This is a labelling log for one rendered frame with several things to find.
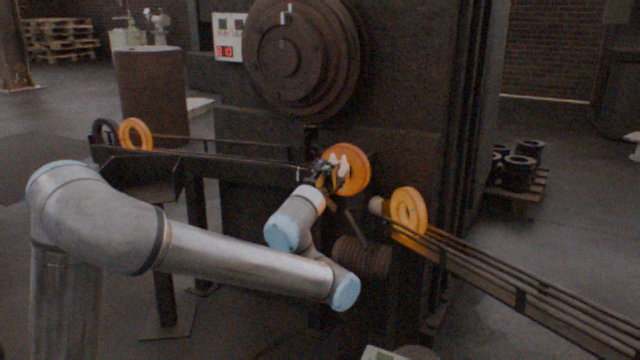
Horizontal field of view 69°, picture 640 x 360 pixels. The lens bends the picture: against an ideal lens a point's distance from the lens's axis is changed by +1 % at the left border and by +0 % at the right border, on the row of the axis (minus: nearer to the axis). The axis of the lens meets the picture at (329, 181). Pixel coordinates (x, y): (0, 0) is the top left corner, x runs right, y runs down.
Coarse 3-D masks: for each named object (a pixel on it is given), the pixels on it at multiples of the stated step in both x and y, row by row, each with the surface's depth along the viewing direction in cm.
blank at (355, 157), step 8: (336, 144) 135; (344, 144) 134; (352, 144) 135; (328, 152) 136; (336, 152) 134; (344, 152) 133; (352, 152) 132; (360, 152) 133; (328, 160) 137; (352, 160) 133; (360, 160) 132; (352, 168) 134; (360, 168) 132; (368, 168) 133; (352, 176) 134; (360, 176) 133; (368, 176) 134; (352, 184) 135; (360, 184) 134; (344, 192) 137; (352, 192) 136
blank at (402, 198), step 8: (400, 192) 136; (408, 192) 132; (416, 192) 133; (392, 200) 141; (400, 200) 137; (408, 200) 133; (416, 200) 131; (392, 208) 142; (400, 208) 139; (408, 208) 133; (416, 208) 130; (424, 208) 130; (392, 216) 143; (400, 216) 140; (416, 216) 130; (424, 216) 130; (408, 224) 134; (416, 224) 130; (424, 224) 131; (408, 232) 135
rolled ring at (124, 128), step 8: (128, 120) 210; (136, 120) 210; (120, 128) 215; (128, 128) 215; (136, 128) 210; (144, 128) 209; (120, 136) 216; (128, 136) 218; (144, 136) 209; (128, 144) 217; (144, 144) 210; (152, 144) 212
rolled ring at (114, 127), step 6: (96, 120) 220; (102, 120) 218; (108, 120) 217; (96, 126) 222; (102, 126) 224; (108, 126) 218; (114, 126) 217; (96, 132) 223; (114, 132) 217; (96, 138) 225; (102, 138) 226; (114, 138) 218; (102, 144) 225; (114, 144) 220; (120, 144) 219
